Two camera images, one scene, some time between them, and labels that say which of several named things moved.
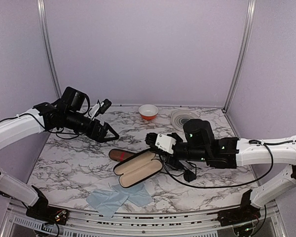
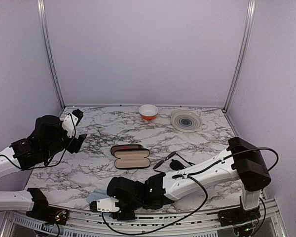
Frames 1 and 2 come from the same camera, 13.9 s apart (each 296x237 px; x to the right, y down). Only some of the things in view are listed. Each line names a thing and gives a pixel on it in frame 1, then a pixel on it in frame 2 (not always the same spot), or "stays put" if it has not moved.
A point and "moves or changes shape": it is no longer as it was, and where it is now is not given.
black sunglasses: (190, 174) moves or changes shape
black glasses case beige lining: (137, 167) moves or changes shape
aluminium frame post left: (46, 30) stays put
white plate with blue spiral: (179, 117) stays put
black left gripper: (99, 136) -> (76, 143)
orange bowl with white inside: (148, 112) stays put
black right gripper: (173, 164) -> (130, 217)
